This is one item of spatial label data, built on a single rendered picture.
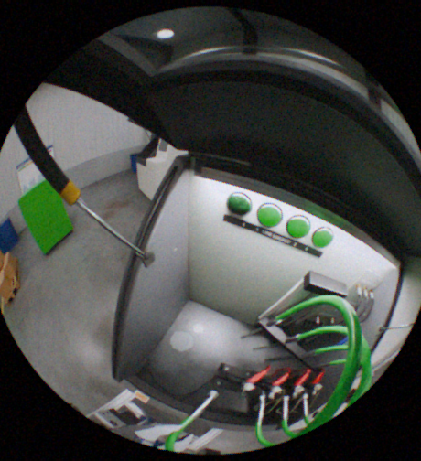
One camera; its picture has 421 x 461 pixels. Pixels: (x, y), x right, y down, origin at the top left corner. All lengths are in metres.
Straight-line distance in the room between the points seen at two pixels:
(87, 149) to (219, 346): 6.37
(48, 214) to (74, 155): 3.49
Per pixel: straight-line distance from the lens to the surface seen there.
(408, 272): 0.55
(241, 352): 0.70
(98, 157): 6.38
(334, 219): 0.25
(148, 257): 0.25
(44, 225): 3.19
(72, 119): 6.37
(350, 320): 0.16
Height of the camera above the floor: 1.50
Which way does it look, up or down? 39 degrees down
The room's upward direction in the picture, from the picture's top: 8 degrees clockwise
